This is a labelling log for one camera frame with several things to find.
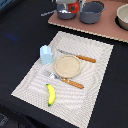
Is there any round beige plate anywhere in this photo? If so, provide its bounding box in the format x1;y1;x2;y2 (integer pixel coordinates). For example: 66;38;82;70
54;55;81;78

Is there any grey pot with lid handles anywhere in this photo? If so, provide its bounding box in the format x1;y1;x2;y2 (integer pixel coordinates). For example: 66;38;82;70
79;1;105;24

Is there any knife with wooden handle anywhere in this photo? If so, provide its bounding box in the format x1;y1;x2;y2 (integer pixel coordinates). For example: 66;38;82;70
57;49;96;63

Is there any fork with wooden handle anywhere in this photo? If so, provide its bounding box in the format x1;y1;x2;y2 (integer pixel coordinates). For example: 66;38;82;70
43;70;84;89

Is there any grey saucepan with handle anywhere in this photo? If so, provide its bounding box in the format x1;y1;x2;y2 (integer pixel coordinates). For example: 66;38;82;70
40;3;79;20

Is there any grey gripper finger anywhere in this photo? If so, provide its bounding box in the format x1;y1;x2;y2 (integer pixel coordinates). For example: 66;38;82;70
79;0;85;10
64;3;71;13

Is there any beige bowl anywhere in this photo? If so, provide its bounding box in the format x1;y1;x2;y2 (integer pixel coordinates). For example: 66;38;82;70
117;4;128;30

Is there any red toy tomato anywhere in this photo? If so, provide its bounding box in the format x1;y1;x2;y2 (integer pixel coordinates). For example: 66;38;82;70
68;1;79;13

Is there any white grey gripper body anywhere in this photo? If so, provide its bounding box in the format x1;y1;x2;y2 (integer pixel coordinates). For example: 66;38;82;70
56;0;84;4

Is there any yellow toy banana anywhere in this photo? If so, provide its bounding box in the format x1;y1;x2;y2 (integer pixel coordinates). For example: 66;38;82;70
46;84;56;106

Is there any woven beige placemat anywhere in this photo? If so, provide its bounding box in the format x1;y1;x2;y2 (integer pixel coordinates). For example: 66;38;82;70
12;31;113;128

